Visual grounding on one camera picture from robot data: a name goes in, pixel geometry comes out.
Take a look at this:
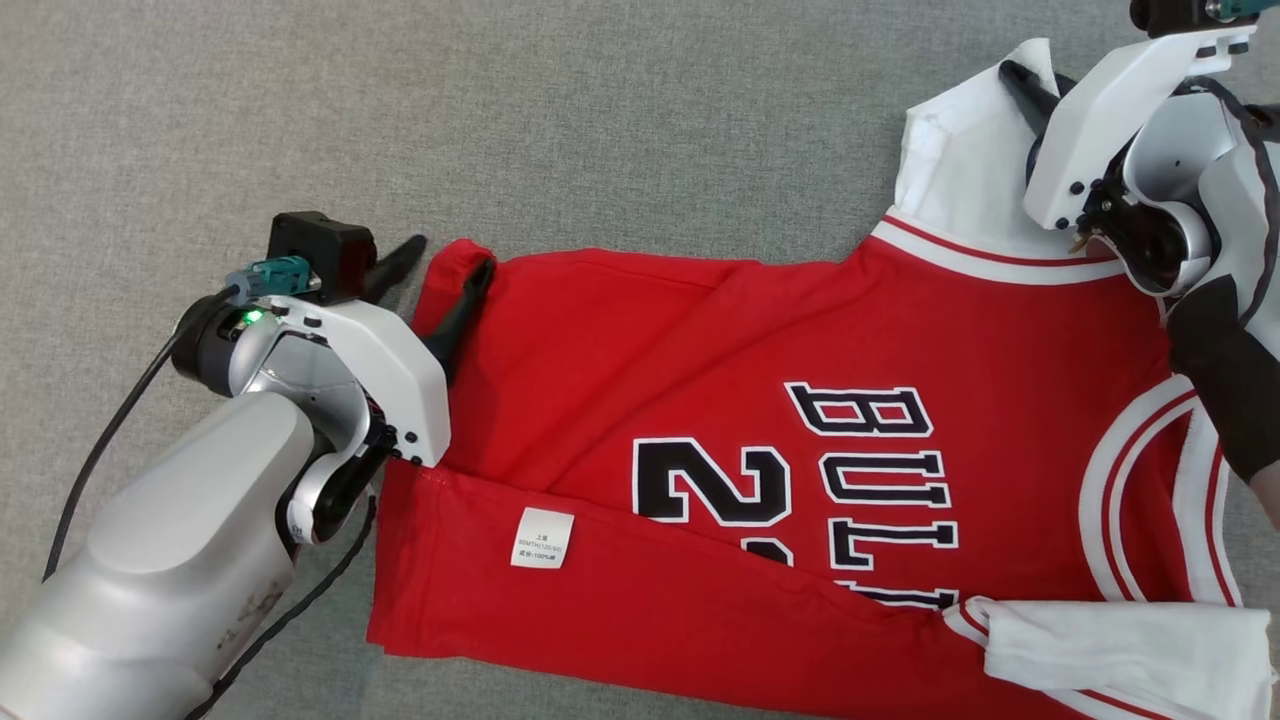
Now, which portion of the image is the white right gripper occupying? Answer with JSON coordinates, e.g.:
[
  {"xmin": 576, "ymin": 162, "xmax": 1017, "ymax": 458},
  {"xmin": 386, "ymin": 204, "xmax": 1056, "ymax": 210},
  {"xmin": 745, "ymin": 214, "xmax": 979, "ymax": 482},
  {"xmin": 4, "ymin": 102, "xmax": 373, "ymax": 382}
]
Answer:
[{"xmin": 998, "ymin": 25, "xmax": 1259, "ymax": 231}]

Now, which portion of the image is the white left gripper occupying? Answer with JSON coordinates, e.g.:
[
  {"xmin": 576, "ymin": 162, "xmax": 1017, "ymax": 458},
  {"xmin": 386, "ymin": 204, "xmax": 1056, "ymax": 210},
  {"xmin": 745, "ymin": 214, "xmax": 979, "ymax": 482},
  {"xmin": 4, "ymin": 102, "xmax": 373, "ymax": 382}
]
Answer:
[{"xmin": 262, "ymin": 235, "xmax": 498, "ymax": 469}]

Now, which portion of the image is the red and white basketball jersey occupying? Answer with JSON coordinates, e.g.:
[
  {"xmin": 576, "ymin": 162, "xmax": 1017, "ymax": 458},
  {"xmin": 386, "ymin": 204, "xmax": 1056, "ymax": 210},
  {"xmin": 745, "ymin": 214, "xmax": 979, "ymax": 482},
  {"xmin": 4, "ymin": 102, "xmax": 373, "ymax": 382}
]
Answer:
[{"xmin": 366, "ymin": 38, "xmax": 1280, "ymax": 720}]

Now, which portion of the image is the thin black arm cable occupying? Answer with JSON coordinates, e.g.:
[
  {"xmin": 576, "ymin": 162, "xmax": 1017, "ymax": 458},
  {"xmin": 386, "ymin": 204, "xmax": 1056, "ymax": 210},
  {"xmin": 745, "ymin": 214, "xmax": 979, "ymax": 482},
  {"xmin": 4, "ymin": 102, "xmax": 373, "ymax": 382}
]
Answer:
[{"xmin": 185, "ymin": 495, "xmax": 379, "ymax": 720}]

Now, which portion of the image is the thin black camera cable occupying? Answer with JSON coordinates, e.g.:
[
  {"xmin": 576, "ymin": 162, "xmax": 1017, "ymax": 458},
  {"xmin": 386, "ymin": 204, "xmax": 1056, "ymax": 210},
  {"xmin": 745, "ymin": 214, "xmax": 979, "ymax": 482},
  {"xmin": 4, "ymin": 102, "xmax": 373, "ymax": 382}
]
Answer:
[{"xmin": 42, "ymin": 285, "xmax": 241, "ymax": 583}]

